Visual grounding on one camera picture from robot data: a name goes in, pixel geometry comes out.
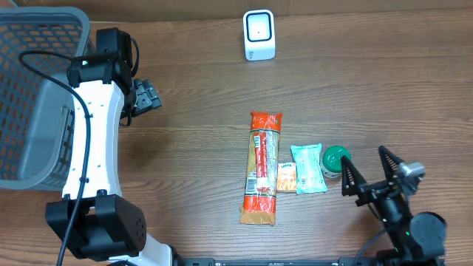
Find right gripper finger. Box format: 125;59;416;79
341;156;366;196
378;146;403;181

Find green lid jar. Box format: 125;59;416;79
321;146;351;179

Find teal tissue packet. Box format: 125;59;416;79
290;143;327;194

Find small orange snack packet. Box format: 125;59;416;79
276;163;297;192

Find orange spaghetti package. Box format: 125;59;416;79
239;112;282;225

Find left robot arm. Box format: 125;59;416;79
46;51;177;265

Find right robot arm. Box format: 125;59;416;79
341;146;446;265

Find white barcode scanner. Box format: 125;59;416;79
242;10;276;61

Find grey plastic shopping basket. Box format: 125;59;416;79
1;7;92;191

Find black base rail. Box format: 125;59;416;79
106;256;446;266

